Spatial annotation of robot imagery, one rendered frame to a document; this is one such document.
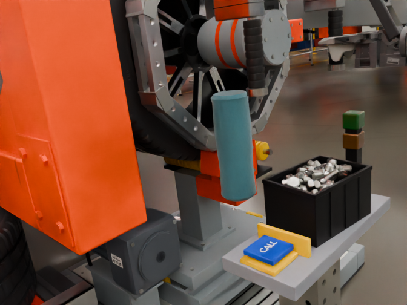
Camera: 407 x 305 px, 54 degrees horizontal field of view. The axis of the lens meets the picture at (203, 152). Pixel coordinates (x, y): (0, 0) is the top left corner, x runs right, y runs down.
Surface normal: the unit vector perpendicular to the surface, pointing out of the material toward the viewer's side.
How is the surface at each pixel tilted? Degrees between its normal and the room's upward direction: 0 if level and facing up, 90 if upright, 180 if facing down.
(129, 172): 90
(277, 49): 90
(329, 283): 90
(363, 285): 0
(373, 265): 0
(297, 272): 0
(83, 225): 90
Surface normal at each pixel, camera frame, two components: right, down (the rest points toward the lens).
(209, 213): 0.71, 0.13
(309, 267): -0.11, -0.95
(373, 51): -0.69, 0.29
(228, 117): -0.22, 0.28
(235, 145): 0.02, 0.33
